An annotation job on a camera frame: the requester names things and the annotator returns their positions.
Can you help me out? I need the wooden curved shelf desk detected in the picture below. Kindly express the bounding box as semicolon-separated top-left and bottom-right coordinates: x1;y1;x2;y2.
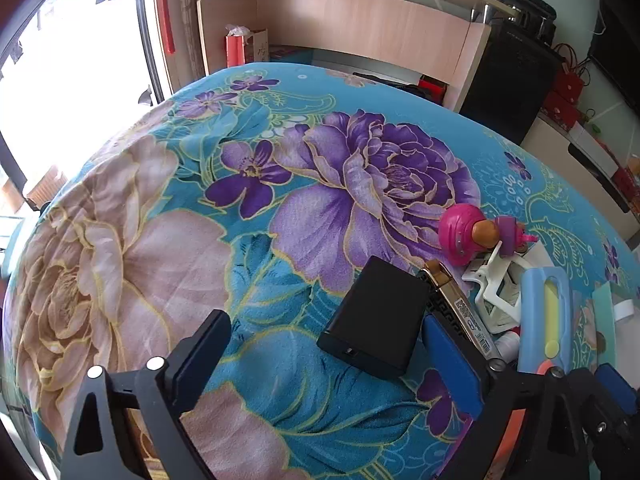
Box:
196;0;518;112

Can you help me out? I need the red paper bag floor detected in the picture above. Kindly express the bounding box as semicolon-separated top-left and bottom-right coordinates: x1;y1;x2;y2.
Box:
224;24;269;67

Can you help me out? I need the black power adapter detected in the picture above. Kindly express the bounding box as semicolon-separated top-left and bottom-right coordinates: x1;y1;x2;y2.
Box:
317;256;428;379

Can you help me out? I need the long blue orange utility knife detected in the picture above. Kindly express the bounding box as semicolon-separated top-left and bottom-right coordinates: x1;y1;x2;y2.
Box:
486;266;574;479

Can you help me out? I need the pink doll figure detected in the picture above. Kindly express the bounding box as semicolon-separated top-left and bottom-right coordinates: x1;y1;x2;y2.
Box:
438;204;538;266

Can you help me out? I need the white charger plug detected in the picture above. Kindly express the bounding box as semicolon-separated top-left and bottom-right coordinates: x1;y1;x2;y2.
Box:
522;240;555;268

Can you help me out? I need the gold patterned harmonica box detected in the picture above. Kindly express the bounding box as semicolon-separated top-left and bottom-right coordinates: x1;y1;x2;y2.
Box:
419;259;501;360

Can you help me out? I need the red gift bag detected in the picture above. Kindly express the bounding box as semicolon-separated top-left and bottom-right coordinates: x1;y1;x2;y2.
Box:
540;42;590;132

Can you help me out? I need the white TV stand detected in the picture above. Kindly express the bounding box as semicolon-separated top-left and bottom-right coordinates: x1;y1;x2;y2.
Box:
521;117;639;247

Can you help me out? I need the red hanging ornament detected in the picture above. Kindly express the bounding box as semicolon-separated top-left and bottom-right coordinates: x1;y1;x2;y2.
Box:
157;0;176;55

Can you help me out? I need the floral blue tablecloth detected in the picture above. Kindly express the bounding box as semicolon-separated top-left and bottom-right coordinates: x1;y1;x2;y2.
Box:
1;63;639;479

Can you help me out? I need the white hair claw clip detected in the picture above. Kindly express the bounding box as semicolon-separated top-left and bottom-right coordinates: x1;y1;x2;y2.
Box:
462;242;533;334

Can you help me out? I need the teal white tray box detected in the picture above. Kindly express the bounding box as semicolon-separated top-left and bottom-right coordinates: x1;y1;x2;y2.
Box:
592;282;640;389

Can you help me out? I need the black water dispenser cabinet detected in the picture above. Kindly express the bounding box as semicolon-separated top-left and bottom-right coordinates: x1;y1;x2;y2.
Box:
460;0;561;144

